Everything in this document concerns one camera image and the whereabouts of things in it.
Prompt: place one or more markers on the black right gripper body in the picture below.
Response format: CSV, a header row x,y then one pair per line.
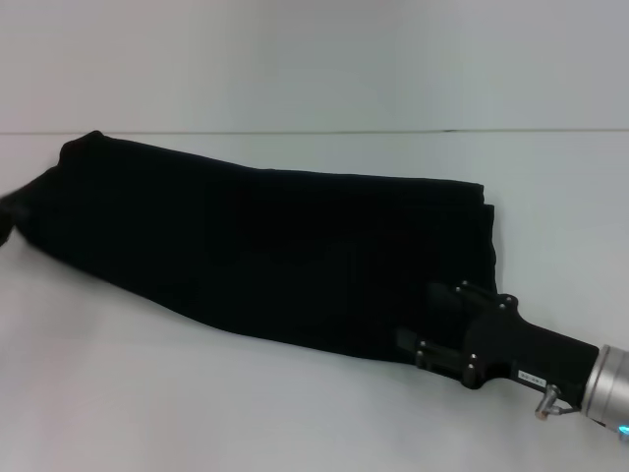
x,y
521,349

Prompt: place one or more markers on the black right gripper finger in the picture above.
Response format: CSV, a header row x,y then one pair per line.
x,y
467,295
437,356

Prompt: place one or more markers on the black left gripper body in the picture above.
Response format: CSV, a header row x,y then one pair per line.
x,y
7,216

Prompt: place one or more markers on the black shirt with FREE print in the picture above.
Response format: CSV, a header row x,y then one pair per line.
x,y
270,236

